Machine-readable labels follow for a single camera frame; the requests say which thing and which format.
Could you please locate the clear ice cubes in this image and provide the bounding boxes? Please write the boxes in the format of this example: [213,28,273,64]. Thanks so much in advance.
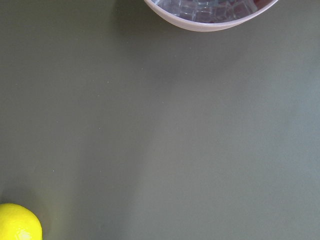
[152,0,270,23]

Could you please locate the yellow lemon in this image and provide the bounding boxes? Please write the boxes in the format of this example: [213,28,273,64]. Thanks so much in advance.
[0,203,43,240]

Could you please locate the pink bowl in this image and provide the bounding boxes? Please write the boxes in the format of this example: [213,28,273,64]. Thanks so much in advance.
[144,0,278,32]

